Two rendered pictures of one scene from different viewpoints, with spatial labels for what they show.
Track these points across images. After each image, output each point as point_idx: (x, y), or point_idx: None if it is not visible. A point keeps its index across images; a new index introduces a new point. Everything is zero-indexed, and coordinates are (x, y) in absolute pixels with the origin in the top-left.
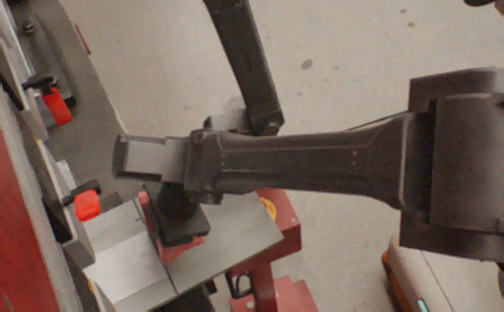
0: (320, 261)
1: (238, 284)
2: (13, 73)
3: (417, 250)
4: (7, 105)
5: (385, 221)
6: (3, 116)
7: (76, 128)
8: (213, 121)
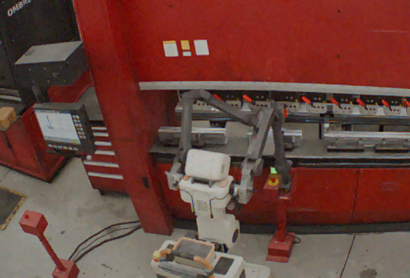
0: (289, 270)
1: (301, 246)
2: (287, 102)
3: (257, 267)
4: (263, 89)
5: None
6: (255, 84)
7: (319, 149)
8: (287, 160)
